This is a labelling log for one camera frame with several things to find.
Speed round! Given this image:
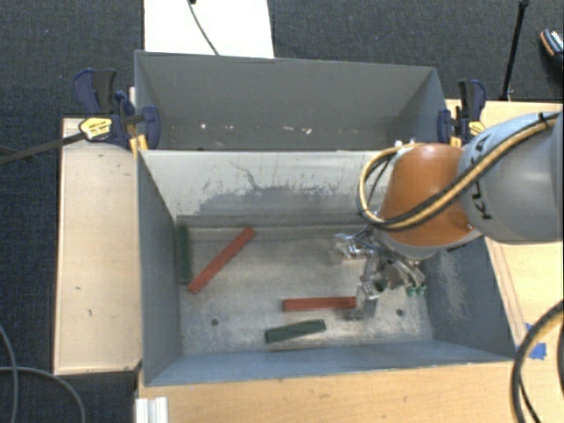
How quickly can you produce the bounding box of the dark green flat block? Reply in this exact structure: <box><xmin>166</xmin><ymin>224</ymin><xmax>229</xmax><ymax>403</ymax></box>
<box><xmin>263</xmin><ymin>318</ymin><xmax>328</xmax><ymax>345</ymax></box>

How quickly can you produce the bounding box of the pale wood board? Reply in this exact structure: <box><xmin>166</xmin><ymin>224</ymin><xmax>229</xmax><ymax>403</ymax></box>
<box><xmin>53</xmin><ymin>116</ymin><xmax>145</xmax><ymax>376</ymax></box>

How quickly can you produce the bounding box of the red-brown flat block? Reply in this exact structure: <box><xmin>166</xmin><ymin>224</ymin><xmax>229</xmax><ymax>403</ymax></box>
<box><xmin>281</xmin><ymin>296</ymin><xmax>358</xmax><ymax>314</ymax></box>
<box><xmin>187</xmin><ymin>226</ymin><xmax>258</xmax><ymax>296</ymax></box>

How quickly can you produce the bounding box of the grey metal bin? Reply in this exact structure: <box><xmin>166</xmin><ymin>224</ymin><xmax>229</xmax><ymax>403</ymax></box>
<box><xmin>133</xmin><ymin>49</ymin><xmax>517</xmax><ymax>388</ymax></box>

